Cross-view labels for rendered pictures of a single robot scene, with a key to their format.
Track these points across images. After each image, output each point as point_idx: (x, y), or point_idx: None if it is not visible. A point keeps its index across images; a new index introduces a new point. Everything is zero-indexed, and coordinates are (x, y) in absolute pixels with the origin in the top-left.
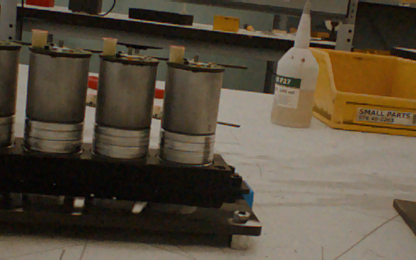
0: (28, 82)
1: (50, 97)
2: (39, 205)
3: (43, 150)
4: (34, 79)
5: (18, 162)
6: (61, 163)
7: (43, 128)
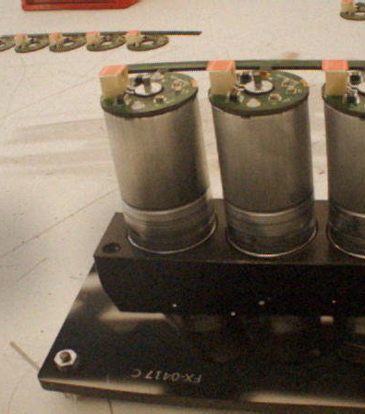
0: (328, 149)
1: None
2: (362, 383)
3: (359, 252)
4: (336, 150)
5: (325, 274)
6: None
7: (358, 224)
